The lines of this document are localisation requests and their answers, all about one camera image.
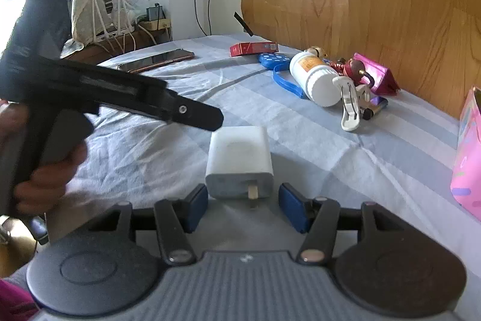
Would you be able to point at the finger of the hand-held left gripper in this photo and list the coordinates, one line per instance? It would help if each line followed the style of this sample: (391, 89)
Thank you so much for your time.
(199, 116)

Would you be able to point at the pink tin box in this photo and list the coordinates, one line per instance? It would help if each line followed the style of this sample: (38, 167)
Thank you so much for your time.
(468, 155)

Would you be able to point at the white charger adapter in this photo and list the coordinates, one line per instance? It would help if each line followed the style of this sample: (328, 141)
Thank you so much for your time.
(236, 159)

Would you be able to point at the white plastic clip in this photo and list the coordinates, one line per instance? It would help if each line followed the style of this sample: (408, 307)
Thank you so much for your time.
(351, 110)

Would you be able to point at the blue metallic lighter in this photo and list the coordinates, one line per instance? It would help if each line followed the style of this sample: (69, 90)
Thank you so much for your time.
(375, 106)

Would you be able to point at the cloth-covered ironing board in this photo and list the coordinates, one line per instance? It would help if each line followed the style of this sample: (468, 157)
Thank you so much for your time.
(84, 5)

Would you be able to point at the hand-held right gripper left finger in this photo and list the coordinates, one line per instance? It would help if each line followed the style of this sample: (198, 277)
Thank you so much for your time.
(196, 210)

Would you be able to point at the black tape strip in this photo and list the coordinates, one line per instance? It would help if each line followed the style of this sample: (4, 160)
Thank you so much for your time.
(243, 24)

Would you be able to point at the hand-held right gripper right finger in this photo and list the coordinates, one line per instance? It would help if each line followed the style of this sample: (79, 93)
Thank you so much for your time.
(291, 210)

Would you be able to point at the dark wooden side table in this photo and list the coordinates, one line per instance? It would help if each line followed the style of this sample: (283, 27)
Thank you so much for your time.
(146, 41)

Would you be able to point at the red flat box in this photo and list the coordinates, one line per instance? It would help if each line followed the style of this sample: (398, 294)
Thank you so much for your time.
(251, 49)

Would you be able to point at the beige power strip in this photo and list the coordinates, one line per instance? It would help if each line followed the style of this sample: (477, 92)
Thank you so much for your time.
(159, 24)

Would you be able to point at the blue polka-dot bow headband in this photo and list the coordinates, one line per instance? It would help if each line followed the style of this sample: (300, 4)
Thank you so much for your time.
(272, 57)

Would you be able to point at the yellow turtle toy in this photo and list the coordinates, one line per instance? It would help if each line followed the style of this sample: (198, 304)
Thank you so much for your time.
(317, 52)

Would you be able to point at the shiny pink wallet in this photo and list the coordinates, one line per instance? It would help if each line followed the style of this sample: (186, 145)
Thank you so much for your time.
(383, 78)

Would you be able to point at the smartphone with rose case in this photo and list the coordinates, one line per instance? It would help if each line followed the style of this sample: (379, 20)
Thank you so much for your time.
(173, 57)

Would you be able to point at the person's left hand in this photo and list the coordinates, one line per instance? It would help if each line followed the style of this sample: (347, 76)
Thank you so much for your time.
(49, 185)

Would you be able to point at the black plug adapter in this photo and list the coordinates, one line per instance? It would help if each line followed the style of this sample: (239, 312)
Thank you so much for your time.
(155, 13)

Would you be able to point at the clear plastic bag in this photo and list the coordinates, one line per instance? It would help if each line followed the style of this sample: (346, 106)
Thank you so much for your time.
(124, 1)

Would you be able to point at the dark smartphone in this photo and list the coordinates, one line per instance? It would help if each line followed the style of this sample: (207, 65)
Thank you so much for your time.
(137, 66)

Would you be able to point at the person's magenta clothing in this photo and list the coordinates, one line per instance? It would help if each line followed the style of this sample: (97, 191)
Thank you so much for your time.
(15, 302)

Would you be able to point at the white plastic bottle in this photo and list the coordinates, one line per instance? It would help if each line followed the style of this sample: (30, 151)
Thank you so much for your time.
(315, 80)

